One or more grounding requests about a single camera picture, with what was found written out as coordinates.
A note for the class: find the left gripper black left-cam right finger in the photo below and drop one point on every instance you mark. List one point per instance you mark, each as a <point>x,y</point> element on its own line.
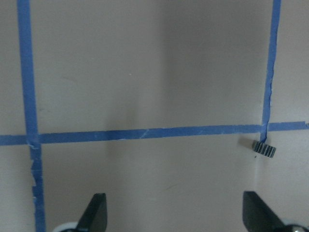
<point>257,216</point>

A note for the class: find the left gripper black left-cam left finger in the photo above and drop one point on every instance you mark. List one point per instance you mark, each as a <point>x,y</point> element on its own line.
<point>94,218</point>

